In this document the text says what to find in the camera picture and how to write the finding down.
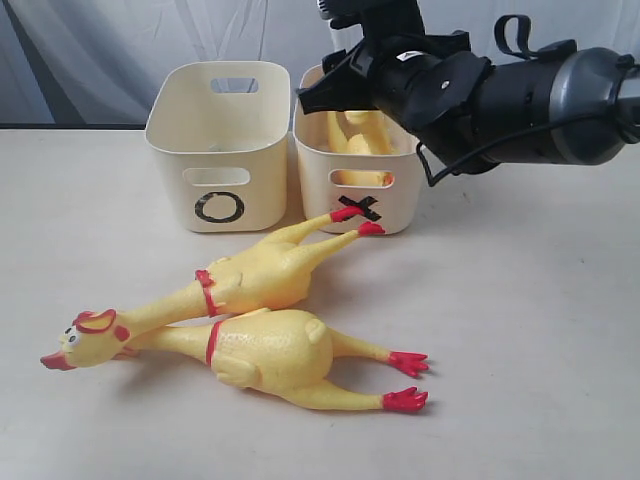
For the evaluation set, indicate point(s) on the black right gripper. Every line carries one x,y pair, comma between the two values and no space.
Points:
426,84

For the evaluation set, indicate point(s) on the headless yellow rubber chicken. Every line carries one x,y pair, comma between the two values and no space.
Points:
359,133

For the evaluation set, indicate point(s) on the yellow rubber chicken with head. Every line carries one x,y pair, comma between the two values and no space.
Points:
275,273

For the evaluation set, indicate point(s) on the yellow rubber chicken front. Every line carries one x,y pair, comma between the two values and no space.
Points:
288,354

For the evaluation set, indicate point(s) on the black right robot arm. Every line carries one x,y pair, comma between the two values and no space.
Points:
554,105

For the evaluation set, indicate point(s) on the cream bin with X mark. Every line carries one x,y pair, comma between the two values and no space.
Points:
385,187

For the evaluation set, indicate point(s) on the cream bin with O mark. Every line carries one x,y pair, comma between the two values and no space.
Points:
218,134

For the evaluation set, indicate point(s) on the white backdrop curtain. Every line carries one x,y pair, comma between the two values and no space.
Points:
102,62

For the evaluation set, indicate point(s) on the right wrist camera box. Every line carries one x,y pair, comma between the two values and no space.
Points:
378,19

